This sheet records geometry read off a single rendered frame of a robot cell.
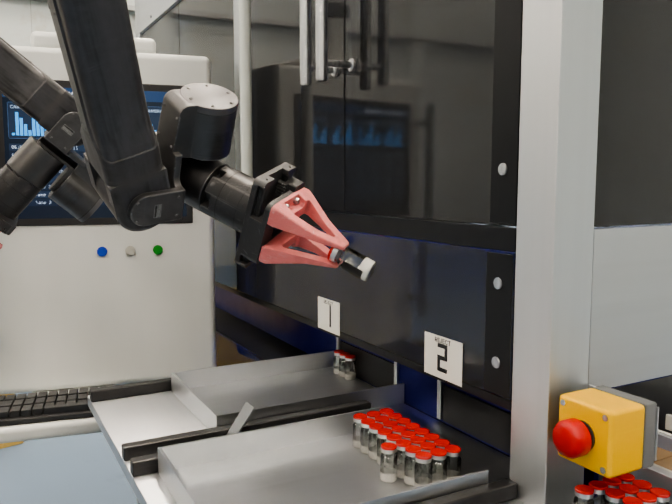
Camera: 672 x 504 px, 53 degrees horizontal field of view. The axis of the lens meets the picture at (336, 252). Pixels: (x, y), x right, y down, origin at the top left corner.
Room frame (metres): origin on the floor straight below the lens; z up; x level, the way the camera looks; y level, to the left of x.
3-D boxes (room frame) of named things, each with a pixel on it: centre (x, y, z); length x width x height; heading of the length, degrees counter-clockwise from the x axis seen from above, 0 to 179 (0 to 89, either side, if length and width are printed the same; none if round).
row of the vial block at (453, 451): (0.89, -0.11, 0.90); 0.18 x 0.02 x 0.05; 28
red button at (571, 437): (0.69, -0.25, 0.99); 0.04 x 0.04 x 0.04; 29
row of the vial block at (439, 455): (0.88, -0.09, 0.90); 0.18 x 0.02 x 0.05; 28
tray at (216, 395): (1.17, 0.09, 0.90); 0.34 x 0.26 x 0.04; 119
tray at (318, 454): (0.82, 0.03, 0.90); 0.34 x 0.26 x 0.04; 118
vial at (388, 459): (0.83, -0.07, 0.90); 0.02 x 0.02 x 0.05
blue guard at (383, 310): (1.65, 0.25, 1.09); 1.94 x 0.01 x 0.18; 29
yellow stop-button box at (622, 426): (0.71, -0.29, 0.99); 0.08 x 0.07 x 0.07; 119
